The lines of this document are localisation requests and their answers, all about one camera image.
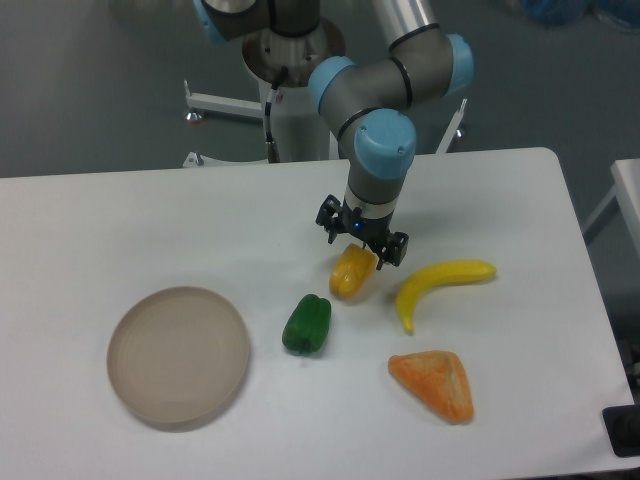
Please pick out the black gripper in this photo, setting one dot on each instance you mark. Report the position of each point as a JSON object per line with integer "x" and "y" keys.
{"x": 335, "y": 219}

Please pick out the yellow toy pepper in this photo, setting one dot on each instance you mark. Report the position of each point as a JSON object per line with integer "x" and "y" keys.
{"x": 351, "y": 272}

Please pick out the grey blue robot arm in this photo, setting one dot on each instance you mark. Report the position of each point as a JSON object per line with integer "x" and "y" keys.
{"x": 375, "y": 179}

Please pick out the green toy pepper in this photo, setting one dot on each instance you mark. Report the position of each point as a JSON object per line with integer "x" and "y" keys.
{"x": 307, "y": 327}

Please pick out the yellow toy banana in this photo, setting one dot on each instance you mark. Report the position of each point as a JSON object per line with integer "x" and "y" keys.
{"x": 447, "y": 273}

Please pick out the orange triangular toy bread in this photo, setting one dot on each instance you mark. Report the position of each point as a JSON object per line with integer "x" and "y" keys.
{"x": 438, "y": 379}

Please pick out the beige round plate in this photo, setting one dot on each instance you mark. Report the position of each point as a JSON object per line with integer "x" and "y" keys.
{"x": 178, "y": 358}

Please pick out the white side table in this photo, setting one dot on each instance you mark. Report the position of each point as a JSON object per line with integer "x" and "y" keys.
{"x": 622, "y": 197}

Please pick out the black device at edge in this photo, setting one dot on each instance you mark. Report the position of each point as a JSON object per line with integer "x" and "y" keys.
{"x": 622, "y": 426}

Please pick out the blue bag in background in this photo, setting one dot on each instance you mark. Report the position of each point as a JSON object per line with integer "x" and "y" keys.
{"x": 623, "y": 14}

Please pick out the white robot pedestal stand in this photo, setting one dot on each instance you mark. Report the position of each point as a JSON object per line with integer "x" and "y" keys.
{"x": 295, "y": 120}

